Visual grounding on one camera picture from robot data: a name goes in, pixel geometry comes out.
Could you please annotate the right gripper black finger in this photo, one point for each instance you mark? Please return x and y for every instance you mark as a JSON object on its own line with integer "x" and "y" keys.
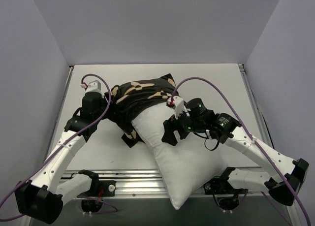
{"x": 170, "y": 126}
{"x": 183, "y": 132}

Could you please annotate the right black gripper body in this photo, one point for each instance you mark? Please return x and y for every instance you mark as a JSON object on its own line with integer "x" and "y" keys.
{"x": 175, "y": 127}

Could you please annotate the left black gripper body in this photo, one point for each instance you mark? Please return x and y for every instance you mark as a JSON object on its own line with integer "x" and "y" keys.
{"x": 107, "y": 104}

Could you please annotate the black floral pillowcase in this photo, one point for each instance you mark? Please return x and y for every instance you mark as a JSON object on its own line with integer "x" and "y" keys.
{"x": 130, "y": 99}

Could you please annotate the white pillow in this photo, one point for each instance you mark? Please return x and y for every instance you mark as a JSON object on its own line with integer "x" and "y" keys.
{"x": 184, "y": 167}

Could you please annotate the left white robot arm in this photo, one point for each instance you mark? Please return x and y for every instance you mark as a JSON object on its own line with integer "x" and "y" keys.
{"x": 41, "y": 195}

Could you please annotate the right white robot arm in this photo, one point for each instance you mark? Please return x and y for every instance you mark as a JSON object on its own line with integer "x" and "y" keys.
{"x": 282, "y": 177}

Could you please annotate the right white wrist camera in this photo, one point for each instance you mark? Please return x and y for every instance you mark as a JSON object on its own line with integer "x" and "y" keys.
{"x": 177, "y": 104}

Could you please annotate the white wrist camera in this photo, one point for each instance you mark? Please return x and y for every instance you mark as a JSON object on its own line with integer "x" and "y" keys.
{"x": 94, "y": 86}
{"x": 177, "y": 104}

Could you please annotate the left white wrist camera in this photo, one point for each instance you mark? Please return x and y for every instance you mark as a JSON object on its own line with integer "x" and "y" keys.
{"x": 94, "y": 86}

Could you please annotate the left aluminium side rail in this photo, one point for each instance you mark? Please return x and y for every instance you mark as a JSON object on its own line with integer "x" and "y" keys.
{"x": 61, "y": 107}

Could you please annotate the aluminium side rail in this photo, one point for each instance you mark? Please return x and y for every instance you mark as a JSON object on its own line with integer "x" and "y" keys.
{"x": 263, "y": 129}
{"x": 61, "y": 107}

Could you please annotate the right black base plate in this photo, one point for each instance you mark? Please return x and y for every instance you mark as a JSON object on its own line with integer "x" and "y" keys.
{"x": 218, "y": 186}

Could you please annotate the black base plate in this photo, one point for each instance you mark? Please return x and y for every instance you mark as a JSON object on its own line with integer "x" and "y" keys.
{"x": 218, "y": 186}
{"x": 106, "y": 188}

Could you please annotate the right aluminium side rail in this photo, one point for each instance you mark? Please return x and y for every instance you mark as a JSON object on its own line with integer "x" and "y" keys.
{"x": 263, "y": 129}

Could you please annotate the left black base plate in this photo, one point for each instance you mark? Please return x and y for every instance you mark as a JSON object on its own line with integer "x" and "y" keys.
{"x": 106, "y": 188}

